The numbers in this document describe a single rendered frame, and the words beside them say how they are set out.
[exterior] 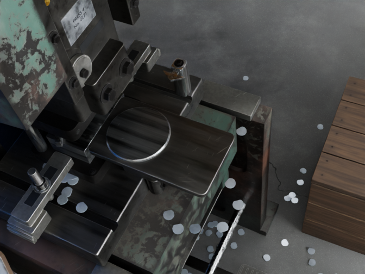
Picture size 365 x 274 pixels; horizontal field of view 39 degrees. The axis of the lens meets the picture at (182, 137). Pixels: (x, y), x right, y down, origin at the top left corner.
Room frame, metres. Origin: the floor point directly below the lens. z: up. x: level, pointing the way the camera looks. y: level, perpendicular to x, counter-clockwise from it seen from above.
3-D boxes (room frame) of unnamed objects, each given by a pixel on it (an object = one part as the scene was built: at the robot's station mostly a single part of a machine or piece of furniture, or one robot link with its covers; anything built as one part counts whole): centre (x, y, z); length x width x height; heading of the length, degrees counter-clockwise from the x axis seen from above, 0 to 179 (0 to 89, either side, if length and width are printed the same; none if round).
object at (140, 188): (0.64, 0.18, 0.68); 0.45 x 0.30 x 0.06; 144
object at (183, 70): (0.71, -0.02, 0.75); 0.03 x 0.03 x 0.10; 54
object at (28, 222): (0.51, 0.28, 0.76); 0.17 x 0.06 x 0.10; 144
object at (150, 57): (0.78, 0.08, 0.76); 0.17 x 0.06 x 0.10; 144
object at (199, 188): (0.54, 0.04, 0.72); 0.25 x 0.14 x 0.14; 54
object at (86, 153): (0.64, 0.18, 0.76); 0.15 x 0.09 x 0.05; 144
